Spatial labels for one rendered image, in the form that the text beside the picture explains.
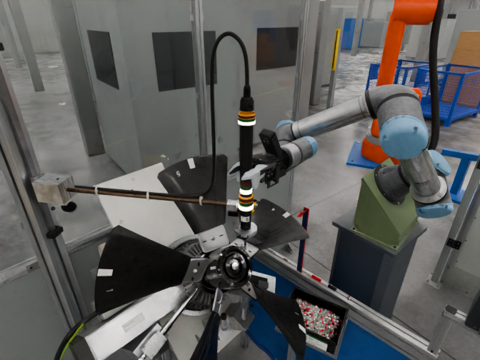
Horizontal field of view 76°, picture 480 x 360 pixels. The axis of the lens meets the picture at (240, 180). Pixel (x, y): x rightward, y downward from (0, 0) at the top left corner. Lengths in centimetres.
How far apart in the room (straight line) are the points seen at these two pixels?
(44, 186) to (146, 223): 33
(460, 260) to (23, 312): 267
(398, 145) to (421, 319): 186
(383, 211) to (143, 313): 96
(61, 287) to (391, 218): 130
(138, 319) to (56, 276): 49
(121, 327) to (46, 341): 84
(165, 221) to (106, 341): 41
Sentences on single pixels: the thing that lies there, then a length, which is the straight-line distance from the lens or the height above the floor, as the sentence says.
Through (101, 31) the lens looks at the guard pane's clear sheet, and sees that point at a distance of 136.
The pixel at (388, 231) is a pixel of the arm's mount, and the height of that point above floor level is 107.
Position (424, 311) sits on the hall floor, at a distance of 273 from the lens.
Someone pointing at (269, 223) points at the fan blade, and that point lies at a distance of 111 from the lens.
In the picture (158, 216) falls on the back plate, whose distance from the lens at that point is 114.
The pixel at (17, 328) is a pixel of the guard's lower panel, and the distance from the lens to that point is 166.
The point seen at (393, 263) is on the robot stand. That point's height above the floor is 91.
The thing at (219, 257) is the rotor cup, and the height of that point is 126.
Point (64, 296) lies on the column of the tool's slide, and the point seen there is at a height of 90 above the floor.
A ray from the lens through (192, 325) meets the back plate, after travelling 116.
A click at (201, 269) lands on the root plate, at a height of 121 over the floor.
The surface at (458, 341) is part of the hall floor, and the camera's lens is 265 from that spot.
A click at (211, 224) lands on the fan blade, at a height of 129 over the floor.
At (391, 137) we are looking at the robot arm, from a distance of 94.
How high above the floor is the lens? 185
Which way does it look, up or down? 28 degrees down
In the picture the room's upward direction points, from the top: straight up
